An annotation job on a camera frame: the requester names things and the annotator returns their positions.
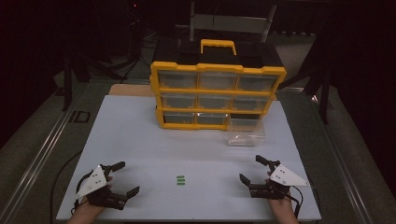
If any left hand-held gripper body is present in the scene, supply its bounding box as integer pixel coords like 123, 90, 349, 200
75, 164, 129, 211

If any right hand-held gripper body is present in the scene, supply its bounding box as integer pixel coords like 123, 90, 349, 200
248, 163, 311, 200

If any clear plastic drawer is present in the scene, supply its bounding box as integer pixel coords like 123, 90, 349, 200
226, 118, 266, 147

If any person's right hand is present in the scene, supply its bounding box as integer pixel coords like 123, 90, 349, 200
268, 198, 300, 224

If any person's left hand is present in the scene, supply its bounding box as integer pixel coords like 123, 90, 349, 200
66, 199, 108, 224

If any grid of clear organizer drawers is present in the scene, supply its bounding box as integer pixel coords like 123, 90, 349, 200
157, 70, 279, 125

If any black stand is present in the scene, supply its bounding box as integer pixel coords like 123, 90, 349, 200
61, 52, 125, 112
278, 31, 332, 125

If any yellow black organizer cabinet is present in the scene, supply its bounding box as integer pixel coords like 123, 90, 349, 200
149, 38, 288, 132

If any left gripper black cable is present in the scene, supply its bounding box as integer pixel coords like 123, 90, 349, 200
73, 172, 96, 217

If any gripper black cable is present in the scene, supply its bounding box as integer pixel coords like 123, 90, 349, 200
287, 185, 304, 219
73, 172, 96, 217

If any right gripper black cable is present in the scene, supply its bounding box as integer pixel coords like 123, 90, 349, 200
287, 185, 304, 219

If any black floor cable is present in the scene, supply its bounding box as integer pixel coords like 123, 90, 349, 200
49, 149, 84, 224

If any aluminium floor rail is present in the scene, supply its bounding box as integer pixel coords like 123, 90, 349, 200
306, 90, 375, 224
0, 82, 90, 224

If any dark stand with cables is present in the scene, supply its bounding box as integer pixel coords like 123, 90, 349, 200
125, 0, 148, 64

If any grey metal frame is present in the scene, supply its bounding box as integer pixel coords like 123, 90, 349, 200
188, 0, 277, 43

